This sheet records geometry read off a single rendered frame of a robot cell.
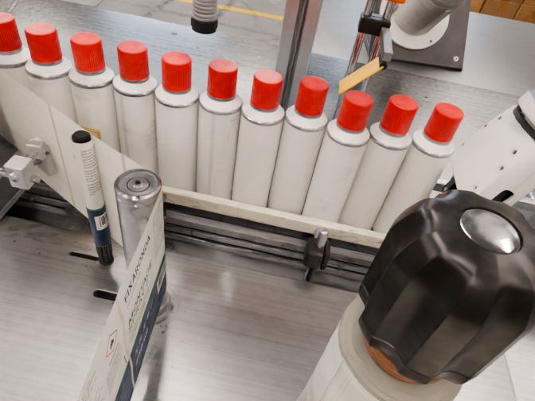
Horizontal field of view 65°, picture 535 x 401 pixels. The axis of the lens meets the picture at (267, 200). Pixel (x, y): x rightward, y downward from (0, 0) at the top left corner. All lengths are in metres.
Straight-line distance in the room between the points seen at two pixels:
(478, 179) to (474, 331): 0.33
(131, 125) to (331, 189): 0.26
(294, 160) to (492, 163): 0.22
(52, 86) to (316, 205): 0.35
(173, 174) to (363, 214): 0.25
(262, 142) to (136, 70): 0.16
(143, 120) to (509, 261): 0.43
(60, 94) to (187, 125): 0.16
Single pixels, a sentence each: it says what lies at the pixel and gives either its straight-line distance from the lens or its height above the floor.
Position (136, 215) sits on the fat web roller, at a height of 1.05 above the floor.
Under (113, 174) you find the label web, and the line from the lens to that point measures 0.43.
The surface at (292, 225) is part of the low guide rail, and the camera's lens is 0.56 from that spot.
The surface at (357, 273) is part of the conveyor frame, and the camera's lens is 0.62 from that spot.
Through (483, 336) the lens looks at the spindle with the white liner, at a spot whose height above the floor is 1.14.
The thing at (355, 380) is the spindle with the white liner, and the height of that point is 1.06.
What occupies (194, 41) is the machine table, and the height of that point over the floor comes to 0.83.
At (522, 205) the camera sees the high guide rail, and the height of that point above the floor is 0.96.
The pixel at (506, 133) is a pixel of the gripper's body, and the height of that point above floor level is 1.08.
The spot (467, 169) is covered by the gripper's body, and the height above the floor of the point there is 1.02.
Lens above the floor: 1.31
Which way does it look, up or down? 44 degrees down
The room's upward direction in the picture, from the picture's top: 11 degrees clockwise
